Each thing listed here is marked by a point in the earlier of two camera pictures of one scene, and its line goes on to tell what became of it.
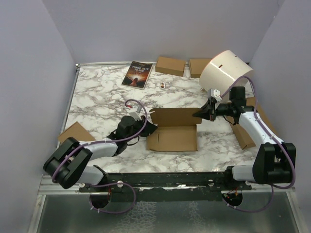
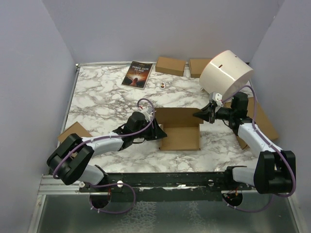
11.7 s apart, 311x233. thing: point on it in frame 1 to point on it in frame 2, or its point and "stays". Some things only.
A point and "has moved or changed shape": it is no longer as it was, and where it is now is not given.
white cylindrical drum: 221,72 stays
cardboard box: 177,129 has moved or changed shape
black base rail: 165,187 stays
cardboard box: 77,131 stays
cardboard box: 170,66 stays
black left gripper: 149,129 to 156,132
